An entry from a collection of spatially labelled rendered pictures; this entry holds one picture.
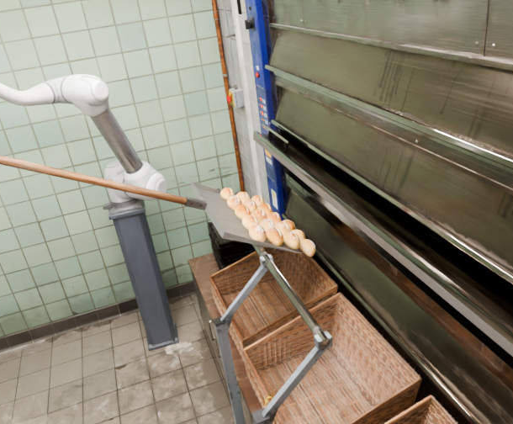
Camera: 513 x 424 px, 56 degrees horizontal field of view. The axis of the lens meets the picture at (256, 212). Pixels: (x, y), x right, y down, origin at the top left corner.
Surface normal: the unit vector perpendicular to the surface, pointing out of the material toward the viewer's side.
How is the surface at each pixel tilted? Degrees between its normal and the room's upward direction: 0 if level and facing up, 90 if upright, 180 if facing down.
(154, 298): 90
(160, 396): 0
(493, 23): 92
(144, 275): 90
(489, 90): 70
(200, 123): 90
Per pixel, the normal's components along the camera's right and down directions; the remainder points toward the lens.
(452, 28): -0.94, 0.25
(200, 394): -0.12, -0.88
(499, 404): -0.92, -0.07
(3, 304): 0.32, 0.40
